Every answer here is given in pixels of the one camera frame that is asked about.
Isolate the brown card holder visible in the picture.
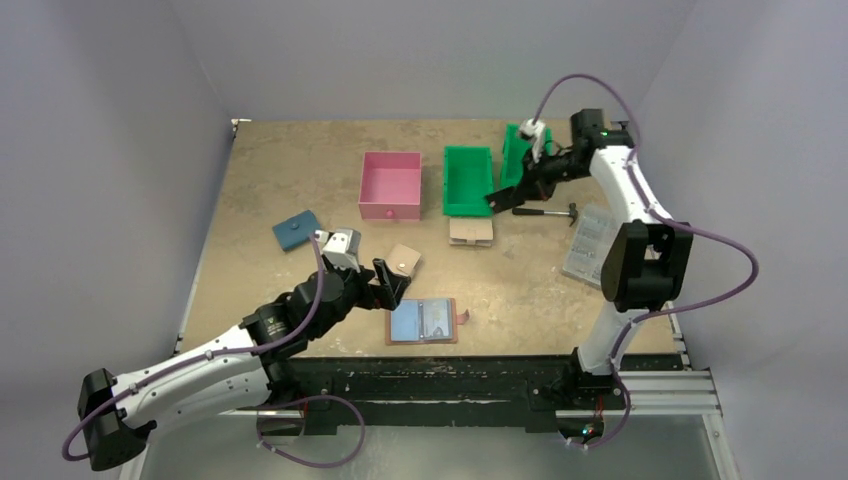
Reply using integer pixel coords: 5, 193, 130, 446
385, 298, 471, 345

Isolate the beige card holder with strap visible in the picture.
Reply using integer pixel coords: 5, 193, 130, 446
449, 217, 494, 247

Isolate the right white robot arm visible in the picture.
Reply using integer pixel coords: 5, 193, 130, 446
485, 109, 693, 376

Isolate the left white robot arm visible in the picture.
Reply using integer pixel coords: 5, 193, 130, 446
69, 259, 411, 471

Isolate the cream card holder with snap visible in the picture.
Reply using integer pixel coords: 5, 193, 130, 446
385, 243, 422, 278

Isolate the blue card holder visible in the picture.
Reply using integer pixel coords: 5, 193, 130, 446
271, 210, 322, 252

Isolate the right green bin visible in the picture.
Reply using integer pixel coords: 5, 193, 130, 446
499, 123, 533, 188

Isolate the green bin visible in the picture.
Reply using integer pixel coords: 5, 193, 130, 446
442, 146, 494, 217
499, 123, 533, 188

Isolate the left green bin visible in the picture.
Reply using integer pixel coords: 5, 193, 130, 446
442, 146, 494, 217

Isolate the pink open box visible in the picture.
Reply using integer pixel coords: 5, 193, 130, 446
358, 151, 422, 222

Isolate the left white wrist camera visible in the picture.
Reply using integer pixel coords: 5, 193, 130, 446
314, 228, 361, 273

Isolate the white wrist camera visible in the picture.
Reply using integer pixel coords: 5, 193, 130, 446
517, 118, 547, 141
314, 228, 361, 273

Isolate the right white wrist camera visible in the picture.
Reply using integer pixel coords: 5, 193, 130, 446
517, 118, 547, 141

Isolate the black handled hammer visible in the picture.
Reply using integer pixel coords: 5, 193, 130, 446
511, 203, 579, 226

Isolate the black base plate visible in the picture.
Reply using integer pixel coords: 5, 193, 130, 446
260, 354, 625, 435

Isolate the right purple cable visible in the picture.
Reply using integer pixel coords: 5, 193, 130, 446
533, 72, 761, 452

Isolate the purple cable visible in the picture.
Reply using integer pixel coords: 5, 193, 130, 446
533, 72, 761, 452
61, 231, 367, 469

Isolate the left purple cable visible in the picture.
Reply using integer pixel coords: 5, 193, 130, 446
61, 231, 367, 469

